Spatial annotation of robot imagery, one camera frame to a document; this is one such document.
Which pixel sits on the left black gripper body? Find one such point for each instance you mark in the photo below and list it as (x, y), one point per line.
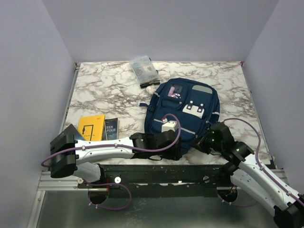
(171, 153)

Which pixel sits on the navy blue student backpack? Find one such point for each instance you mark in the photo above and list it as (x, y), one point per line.
(197, 109)

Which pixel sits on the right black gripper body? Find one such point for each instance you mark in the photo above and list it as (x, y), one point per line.
(212, 144)

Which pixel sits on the yellow notebook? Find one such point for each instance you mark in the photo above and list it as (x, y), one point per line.
(91, 127)

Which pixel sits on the black metal base rail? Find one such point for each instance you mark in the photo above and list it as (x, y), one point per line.
(162, 181)

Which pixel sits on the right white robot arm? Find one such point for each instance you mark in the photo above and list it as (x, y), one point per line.
(246, 170)

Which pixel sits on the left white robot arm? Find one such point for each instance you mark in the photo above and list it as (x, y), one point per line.
(73, 156)

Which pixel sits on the clear plastic pencil case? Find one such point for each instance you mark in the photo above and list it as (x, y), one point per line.
(144, 71)

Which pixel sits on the dark fantasy book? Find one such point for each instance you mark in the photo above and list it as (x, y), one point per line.
(71, 130)

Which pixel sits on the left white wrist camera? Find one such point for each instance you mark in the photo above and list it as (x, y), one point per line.
(169, 125)

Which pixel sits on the blue landscape book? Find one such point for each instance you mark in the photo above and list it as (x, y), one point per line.
(111, 129)

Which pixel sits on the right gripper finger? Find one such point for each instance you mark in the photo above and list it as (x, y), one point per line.
(205, 136)
(196, 144)

